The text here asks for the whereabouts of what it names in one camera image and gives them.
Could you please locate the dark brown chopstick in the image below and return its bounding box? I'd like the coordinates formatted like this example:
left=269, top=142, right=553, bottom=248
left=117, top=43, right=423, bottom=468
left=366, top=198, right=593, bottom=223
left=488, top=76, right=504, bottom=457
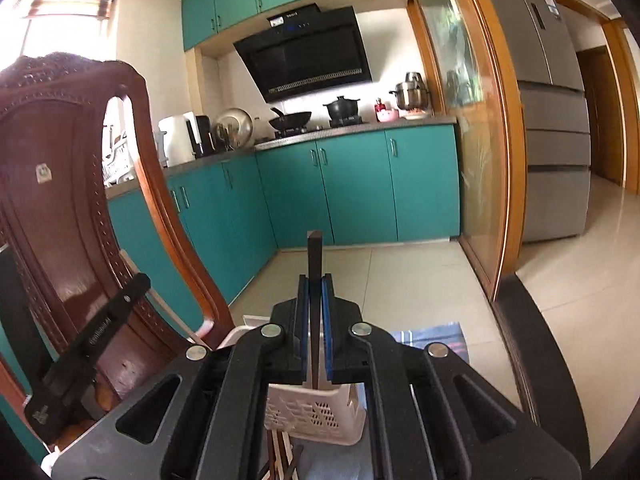
left=267, top=432, right=282, bottom=480
left=308, top=230, right=324, bottom=391
left=284, top=444, right=305, bottom=480

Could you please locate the blue striped cloth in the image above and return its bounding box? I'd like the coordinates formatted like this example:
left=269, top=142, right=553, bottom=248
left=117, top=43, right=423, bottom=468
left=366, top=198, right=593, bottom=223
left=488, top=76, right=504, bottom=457
left=295, top=321, right=472, bottom=480

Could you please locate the grey refrigerator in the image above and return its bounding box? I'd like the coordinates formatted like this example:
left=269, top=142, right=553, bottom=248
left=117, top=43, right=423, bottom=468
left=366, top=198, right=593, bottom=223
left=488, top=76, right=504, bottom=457
left=472, top=0, right=592, bottom=244

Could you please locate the black kitchen appliance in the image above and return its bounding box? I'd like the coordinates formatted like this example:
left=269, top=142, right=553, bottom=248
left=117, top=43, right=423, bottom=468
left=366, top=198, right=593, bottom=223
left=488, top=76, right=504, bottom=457
left=194, top=115, right=217, bottom=157

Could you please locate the stainless steel lid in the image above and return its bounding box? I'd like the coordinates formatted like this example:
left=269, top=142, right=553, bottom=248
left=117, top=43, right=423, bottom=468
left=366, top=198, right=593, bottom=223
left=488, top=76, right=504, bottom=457
left=214, top=107, right=255, bottom=151

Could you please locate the white dish rack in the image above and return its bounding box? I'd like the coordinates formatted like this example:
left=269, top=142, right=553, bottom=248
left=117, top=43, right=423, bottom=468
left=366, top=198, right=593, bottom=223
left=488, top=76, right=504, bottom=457
left=102, top=129, right=139, bottom=187

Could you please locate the gas stove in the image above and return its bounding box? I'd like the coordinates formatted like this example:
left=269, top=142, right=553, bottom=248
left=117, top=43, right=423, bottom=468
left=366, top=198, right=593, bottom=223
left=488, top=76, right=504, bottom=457
left=272, top=115, right=366, bottom=139

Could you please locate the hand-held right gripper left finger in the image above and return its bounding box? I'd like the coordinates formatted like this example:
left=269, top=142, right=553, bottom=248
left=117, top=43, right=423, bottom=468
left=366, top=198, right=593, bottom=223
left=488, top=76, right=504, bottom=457
left=52, top=274, right=310, bottom=480

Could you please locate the window blind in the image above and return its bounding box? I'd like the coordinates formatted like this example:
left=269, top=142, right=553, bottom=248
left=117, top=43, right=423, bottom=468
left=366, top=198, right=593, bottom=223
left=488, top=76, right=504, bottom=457
left=22, top=0, right=119, bottom=21

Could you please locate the wooden framed glass sliding door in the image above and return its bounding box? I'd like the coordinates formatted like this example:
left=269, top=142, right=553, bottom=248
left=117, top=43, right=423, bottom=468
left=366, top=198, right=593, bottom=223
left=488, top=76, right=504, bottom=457
left=404, top=0, right=527, bottom=302

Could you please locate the black wok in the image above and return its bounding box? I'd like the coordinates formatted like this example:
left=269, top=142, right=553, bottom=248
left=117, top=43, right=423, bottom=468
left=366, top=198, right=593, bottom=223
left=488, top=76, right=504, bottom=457
left=268, top=107, right=313, bottom=134

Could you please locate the carved wooden chair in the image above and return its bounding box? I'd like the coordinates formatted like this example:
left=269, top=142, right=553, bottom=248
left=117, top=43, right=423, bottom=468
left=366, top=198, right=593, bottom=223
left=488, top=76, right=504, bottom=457
left=0, top=57, right=236, bottom=461

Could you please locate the white plastic utensil basket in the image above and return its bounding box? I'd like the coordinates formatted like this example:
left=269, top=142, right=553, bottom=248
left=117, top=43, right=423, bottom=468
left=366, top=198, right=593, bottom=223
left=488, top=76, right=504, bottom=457
left=216, top=314, right=369, bottom=449

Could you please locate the black range hood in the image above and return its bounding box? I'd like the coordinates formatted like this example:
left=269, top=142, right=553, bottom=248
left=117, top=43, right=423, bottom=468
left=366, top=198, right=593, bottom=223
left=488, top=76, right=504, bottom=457
left=233, top=4, right=374, bottom=104

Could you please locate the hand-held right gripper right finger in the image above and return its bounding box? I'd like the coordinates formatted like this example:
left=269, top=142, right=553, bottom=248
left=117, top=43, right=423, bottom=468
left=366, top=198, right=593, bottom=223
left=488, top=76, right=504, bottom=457
left=322, top=274, right=583, bottom=480

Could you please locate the black clay pot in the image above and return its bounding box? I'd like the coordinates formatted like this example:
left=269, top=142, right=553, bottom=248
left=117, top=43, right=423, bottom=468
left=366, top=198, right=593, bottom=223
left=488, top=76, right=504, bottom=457
left=322, top=95, right=360, bottom=122

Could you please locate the white kitchen appliance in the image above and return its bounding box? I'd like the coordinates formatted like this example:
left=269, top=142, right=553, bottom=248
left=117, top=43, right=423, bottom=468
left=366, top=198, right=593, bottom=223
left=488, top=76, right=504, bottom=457
left=158, top=112, right=199, bottom=167

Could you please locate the stainless steel pot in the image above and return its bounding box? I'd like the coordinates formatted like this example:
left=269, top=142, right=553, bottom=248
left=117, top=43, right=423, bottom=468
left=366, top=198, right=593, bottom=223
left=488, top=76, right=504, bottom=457
left=389, top=72, right=432, bottom=111

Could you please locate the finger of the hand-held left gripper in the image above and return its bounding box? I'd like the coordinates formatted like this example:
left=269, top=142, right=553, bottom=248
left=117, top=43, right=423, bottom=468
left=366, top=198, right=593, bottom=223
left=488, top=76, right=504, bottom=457
left=106, top=274, right=152, bottom=319

